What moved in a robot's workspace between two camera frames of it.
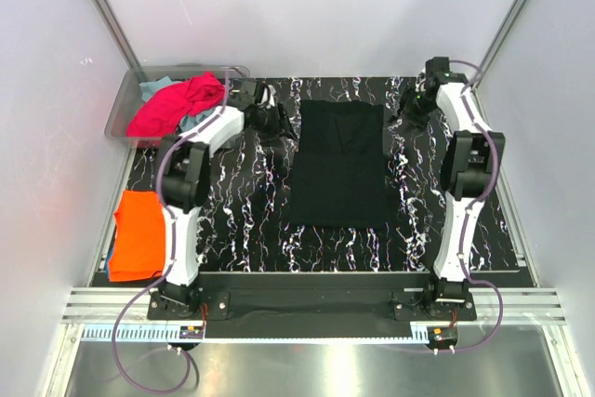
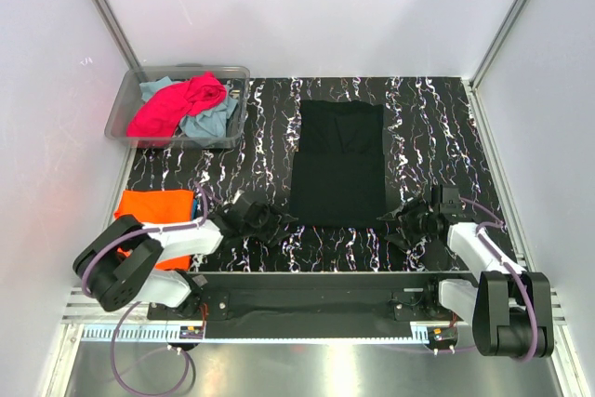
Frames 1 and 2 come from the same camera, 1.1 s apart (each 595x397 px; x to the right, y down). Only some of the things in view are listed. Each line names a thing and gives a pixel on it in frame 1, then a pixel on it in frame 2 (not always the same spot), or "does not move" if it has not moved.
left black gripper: [281, 125] → [275, 219]
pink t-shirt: [160, 114] does not move
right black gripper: [420, 122] → [408, 240]
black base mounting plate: [314, 297] does not move
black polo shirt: [339, 169] does not move
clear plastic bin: [156, 103] does not move
